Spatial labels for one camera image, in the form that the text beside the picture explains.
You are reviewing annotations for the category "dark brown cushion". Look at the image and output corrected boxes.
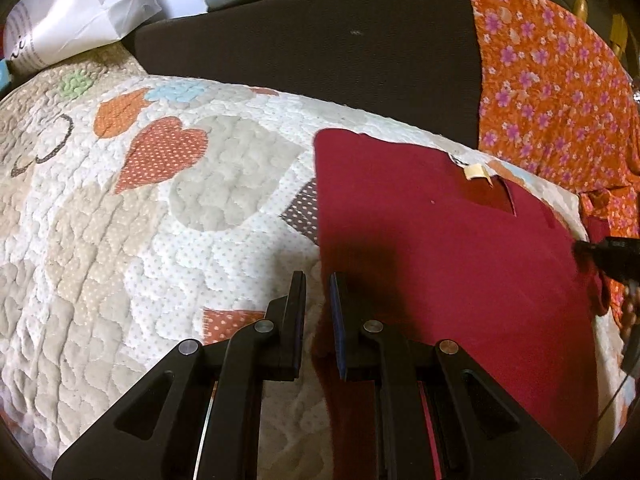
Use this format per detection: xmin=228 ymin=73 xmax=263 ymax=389
xmin=124 ymin=0 xmax=482 ymax=148

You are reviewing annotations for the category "orange floral fabric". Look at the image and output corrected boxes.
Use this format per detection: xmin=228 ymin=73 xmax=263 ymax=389
xmin=449 ymin=0 xmax=640 ymax=331

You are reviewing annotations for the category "white quilted heart-pattern bedspread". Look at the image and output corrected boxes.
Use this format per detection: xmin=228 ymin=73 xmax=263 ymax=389
xmin=0 ymin=41 xmax=626 ymax=480

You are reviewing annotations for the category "dark red long-sleeve shirt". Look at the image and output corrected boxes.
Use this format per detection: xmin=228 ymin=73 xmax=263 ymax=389
xmin=314 ymin=129 xmax=608 ymax=468

